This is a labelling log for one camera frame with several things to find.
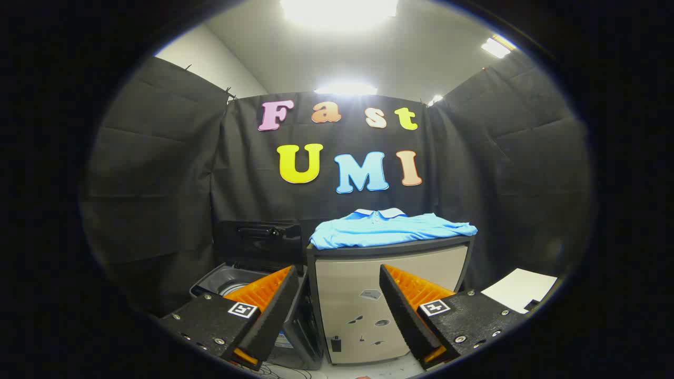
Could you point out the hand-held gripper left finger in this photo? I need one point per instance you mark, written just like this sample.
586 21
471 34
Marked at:
274 310

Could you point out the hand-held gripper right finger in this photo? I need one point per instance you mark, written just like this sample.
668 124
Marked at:
403 310

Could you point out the grey washing machine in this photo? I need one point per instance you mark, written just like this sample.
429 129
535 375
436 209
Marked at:
221 279

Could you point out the dark washing machine lid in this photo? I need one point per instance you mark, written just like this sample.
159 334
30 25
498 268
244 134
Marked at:
247 247

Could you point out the light blue polo shirt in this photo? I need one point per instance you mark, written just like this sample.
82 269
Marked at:
389 230

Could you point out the beige cabinet with dark top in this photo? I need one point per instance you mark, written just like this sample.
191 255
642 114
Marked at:
347 279

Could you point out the white flat board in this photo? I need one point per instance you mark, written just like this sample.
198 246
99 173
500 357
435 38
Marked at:
518 289

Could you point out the black backdrop cloth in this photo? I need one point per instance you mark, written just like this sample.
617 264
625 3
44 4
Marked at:
158 173

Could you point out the small ceiling light panel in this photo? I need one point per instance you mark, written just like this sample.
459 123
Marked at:
495 47

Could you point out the large ceiling light panel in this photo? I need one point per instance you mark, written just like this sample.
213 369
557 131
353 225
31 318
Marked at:
337 10

